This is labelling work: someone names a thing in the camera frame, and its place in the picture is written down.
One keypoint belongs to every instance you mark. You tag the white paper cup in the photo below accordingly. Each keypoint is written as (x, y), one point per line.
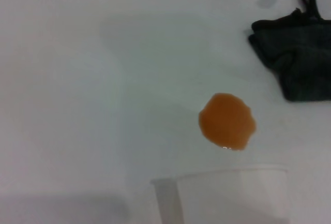
(232, 198)

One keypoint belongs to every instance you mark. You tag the dark blue rag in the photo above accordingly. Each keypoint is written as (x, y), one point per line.
(297, 61)

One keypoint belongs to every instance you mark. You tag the brown water stain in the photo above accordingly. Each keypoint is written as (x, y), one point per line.
(226, 121)

